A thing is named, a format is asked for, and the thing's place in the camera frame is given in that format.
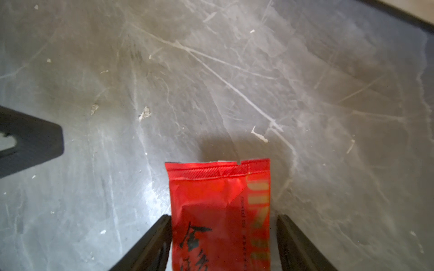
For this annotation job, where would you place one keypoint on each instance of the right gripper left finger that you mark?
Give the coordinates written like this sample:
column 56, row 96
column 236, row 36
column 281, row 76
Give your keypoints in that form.
column 151, row 252

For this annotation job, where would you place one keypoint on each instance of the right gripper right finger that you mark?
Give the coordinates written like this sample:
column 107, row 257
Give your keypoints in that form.
column 296, row 251

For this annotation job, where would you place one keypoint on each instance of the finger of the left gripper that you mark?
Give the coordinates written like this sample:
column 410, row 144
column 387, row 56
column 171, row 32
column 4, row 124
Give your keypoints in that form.
column 36, row 141

